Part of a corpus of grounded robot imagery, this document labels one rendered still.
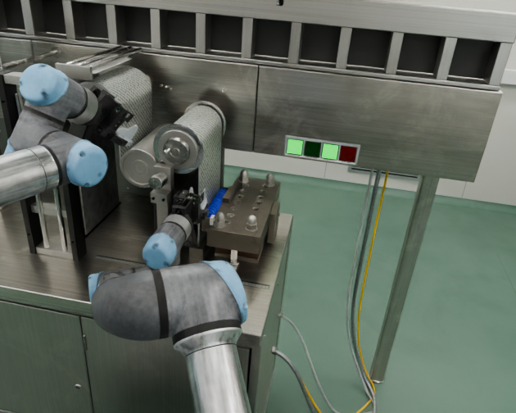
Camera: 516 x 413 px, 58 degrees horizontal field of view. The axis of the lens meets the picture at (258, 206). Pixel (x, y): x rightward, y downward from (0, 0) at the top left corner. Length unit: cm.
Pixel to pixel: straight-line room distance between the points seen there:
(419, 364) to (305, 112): 152
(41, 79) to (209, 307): 50
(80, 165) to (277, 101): 88
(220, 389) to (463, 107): 115
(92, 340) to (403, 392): 151
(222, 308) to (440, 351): 204
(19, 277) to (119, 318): 74
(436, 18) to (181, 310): 112
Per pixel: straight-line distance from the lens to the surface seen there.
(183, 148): 130
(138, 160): 140
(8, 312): 157
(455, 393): 253
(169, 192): 134
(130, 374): 151
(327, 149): 158
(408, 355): 261
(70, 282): 142
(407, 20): 151
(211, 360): 76
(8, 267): 153
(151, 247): 110
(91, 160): 82
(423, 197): 185
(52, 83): 92
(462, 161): 164
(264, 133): 160
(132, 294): 76
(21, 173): 79
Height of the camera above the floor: 174
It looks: 28 degrees down
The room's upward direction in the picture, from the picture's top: 4 degrees clockwise
